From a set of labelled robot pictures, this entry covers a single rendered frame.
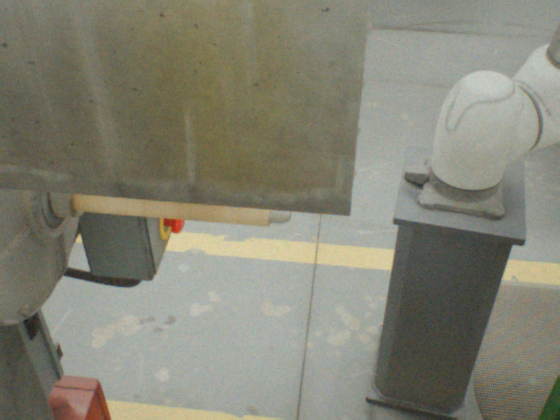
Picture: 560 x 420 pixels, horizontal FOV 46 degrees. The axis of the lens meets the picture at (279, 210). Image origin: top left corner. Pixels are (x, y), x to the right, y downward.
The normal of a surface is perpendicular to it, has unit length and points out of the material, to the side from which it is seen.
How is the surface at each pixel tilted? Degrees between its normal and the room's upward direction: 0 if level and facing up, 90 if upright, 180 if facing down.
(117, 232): 90
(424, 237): 90
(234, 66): 90
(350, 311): 0
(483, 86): 5
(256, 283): 0
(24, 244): 92
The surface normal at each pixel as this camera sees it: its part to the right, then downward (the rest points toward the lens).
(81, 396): 0.00, -0.76
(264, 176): -0.12, 0.65
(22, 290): 0.97, 0.22
